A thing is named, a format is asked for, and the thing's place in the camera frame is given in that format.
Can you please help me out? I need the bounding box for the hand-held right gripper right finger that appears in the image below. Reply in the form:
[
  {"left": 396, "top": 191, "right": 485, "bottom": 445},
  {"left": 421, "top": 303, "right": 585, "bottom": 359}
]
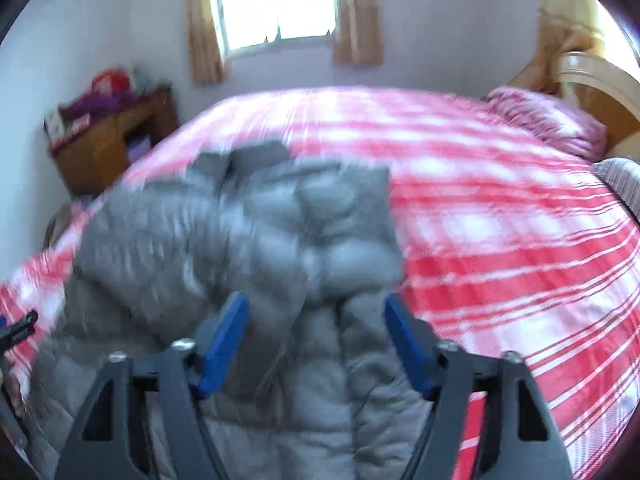
[{"left": 384, "top": 292, "right": 573, "bottom": 480}]

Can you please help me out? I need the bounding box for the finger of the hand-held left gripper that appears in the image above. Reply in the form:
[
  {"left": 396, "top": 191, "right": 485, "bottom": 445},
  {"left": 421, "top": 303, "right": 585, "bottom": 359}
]
[
  {"left": 0, "top": 400, "right": 30, "bottom": 453},
  {"left": 0, "top": 310, "right": 40, "bottom": 353}
]

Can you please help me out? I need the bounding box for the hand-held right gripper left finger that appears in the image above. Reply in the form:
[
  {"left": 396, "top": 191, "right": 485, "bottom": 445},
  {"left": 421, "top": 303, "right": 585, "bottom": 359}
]
[{"left": 54, "top": 291, "right": 251, "bottom": 480}]

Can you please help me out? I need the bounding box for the grey puffer jacket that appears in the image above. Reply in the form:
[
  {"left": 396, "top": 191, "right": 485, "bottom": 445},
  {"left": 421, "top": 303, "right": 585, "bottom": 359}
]
[{"left": 22, "top": 142, "right": 441, "bottom": 480}]

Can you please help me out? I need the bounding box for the red plaid bed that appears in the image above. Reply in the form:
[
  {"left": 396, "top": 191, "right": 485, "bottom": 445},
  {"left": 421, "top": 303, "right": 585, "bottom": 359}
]
[{"left": 0, "top": 85, "right": 640, "bottom": 480}]

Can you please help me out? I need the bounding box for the brown wooden cabinet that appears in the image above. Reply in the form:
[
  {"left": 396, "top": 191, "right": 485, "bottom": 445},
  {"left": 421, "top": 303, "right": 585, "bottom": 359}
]
[{"left": 47, "top": 87, "right": 180, "bottom": 196}]

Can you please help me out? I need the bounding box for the white printed box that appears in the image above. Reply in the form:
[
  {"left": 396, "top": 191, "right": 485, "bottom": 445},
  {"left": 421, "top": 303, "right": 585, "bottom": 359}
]
[{"left": 44, "top": 110, "right": 93, "bottom": 148}]

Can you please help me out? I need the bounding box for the purple cloth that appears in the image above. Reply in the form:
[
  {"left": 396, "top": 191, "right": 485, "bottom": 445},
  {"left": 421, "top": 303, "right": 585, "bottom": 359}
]
[{"left": 59, "top": 87, "right": 151, "bottom": 118}]

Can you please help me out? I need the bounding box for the pink plaid pillow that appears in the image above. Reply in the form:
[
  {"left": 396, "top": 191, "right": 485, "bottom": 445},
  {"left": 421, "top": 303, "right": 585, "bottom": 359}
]
[{"left": 485, "top": 85, "right": 608, "bottom": 158}]

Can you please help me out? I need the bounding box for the red box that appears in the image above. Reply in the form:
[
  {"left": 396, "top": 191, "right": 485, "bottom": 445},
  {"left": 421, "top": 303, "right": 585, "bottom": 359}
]
[{"left": 90, "top": 67, "right": 133, "bottom": 96}]

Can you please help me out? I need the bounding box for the grey striped pillow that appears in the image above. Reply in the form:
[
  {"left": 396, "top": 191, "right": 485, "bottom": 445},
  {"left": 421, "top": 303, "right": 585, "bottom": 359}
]
[{"left": 592, "top": 157, "right": 640, "bottom": 216}]

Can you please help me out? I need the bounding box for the yellow curtain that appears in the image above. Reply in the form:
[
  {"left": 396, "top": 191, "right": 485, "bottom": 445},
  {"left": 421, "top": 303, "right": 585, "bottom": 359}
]
[
  {"left": 332, "top": 0, "right": 385, "bottom": 67},
  {"left": 537, "top": 5, "right": 606, "bottom": 78},
  {"left": 185, "top": 0, "right": 226, "bottom": 86}
]

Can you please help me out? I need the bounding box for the beige wooden headboard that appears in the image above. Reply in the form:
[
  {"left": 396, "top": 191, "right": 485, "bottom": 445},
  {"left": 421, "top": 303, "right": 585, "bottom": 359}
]
[{"left": 507, "top": 50, "right": 640, "bottom": 161}]

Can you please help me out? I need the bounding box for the window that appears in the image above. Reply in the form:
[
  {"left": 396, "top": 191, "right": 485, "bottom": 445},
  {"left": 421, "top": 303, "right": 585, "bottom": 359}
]
[{"left": 207, "top": 0, "right": 341, "bottom": 56}]

